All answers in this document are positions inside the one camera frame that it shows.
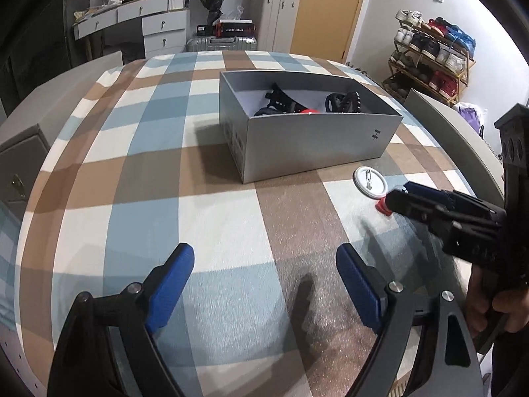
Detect person's right hand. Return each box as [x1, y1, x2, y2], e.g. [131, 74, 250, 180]
[463, 262, 529, 340]

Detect checked tablecloth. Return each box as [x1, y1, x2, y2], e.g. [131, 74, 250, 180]
[12, 50, 476, 397]

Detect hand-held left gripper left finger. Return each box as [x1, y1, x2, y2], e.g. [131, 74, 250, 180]
[47, 243, 195, 397]

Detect white suitcase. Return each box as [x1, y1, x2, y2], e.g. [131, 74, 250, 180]
[250, 0, 299, 52]

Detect wooden door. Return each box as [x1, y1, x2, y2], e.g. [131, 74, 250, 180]
[289, 0, 370, 61]

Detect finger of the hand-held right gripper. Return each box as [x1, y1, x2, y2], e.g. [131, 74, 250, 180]
[385, 190, 509, 263]
[403, 181, 505, 216]

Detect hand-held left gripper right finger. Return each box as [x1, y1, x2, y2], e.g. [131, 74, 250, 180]
[336, 243, 484, 397]

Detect wooden shoe rack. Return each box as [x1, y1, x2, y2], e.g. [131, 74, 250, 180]
[382, 8, 476, 106]

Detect black spiral hair tie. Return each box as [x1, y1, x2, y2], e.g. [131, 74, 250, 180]
[325, 91, 362, 113]

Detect white dresser with drawers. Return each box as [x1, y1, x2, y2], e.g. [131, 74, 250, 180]
[73, 0, 191, 61]

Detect black box with red print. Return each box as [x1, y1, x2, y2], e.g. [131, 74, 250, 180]
[196, 20, 255, 38]

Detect black hair claw clip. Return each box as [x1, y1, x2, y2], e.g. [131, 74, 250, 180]
[264, 83, 306, 114]

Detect dark green bouquet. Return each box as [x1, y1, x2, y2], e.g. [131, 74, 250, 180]
[191, 0, 226, 25]

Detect white-backed round pin badge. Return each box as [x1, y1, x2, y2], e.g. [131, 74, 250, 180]
[353, 166, 388, 195]

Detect rows of shoes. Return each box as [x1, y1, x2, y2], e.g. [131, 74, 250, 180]
[388, 8, 476, 100]

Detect grey cardboard box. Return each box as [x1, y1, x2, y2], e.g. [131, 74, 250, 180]
[219, 70, 403, 185]

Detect silver suitcase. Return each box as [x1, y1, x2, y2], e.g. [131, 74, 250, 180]
[186, 35, 258, 53]

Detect purple bag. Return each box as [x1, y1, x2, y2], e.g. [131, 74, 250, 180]
[452, 103, 488, 137]

